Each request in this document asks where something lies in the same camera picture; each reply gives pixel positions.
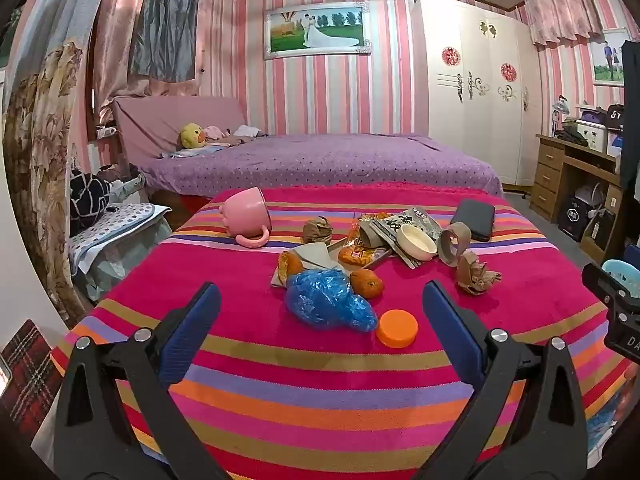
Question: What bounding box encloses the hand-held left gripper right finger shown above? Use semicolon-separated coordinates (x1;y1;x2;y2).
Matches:
422;280;589;480

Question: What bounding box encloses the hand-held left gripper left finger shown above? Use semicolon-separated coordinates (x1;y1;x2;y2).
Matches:
54;281;236;480

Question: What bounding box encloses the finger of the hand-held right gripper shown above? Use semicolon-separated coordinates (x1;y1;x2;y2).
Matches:
581;261;632;311

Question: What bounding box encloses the light blue plastic basket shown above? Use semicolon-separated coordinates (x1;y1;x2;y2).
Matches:
601;258;632;293

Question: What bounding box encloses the white paper bowl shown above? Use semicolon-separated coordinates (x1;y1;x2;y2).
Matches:
395;223;438;262

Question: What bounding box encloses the blue plastic bag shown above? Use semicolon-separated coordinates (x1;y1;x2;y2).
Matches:
284;268;379;333

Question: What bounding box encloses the beige drawstring cloth pouch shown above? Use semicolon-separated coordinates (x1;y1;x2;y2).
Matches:
272;242;346;290

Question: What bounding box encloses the orange plastic lid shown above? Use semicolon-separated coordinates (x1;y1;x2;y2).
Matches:
376;309;420;348

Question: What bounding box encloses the flat crumpled brown paper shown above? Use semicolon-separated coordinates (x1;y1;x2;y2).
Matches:
455;251;502;297

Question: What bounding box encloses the black box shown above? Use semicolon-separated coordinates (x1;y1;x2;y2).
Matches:
557;195;591;242

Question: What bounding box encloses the tangerine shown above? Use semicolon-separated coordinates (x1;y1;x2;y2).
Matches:
349;269;385;300

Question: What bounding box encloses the beige tape roll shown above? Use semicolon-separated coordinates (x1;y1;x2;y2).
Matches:
436;222;473;267

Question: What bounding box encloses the black wallet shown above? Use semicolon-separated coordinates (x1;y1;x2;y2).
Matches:
450;199;497;243

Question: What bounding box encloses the orange peel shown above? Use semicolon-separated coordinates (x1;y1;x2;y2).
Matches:
277;251;305;283

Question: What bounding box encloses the orange snack packet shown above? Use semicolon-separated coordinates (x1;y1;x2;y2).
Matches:
338;215;396;268

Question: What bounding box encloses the grey printed packet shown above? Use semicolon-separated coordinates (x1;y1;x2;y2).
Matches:
360;207;443;270

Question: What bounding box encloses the pink mug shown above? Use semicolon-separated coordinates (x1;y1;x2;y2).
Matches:
221;186;273;249

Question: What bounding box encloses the wooden desk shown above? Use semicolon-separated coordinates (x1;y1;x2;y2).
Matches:
530;132;626;261

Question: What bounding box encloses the polka dot cushion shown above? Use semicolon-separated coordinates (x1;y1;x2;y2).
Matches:
70;203;173;261

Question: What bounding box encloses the round crumpled brown paper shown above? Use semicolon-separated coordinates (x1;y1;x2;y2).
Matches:
302;216;334;246

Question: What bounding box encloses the white storage box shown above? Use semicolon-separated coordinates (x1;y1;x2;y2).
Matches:
575;112;610;151

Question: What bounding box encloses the dark hanging clothing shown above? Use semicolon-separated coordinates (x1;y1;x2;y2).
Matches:
619;40;640;191

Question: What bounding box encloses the black white patterned bag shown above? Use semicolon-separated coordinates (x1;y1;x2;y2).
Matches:
70;169;112;226

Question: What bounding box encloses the red plaid cloth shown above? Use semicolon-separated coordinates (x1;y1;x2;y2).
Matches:
0;319;63;428

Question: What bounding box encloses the desk lamp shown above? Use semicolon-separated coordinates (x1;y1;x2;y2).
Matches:
550;95;571;137

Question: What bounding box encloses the yellow duck plush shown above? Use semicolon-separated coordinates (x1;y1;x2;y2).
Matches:
179;123;207;150

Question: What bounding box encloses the pink covered headboard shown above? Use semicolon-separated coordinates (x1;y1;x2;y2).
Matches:
111;96;248;166

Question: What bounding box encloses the purple dotted bedspread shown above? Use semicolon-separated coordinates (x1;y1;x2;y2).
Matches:
135;132;506;198

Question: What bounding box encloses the white wardrobe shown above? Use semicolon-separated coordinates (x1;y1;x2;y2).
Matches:
412;0;544;188

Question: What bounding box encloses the beige floral curtain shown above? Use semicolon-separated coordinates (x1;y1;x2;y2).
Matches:
2;42;87;322

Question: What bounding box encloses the small framed couple photo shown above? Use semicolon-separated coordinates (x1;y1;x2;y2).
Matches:
589;30;626;86

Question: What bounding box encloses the pink floral valance curtain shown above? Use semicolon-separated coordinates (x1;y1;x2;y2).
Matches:
522;0;606;47

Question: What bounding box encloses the shiny pink curtain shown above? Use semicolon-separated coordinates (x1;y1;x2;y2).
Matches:
92;0;201;111

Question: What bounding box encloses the grey curtain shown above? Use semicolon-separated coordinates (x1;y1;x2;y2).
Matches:
129;0;201;82

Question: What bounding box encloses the framed wedding photo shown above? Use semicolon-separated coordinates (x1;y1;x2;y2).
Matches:
263;2;372;60

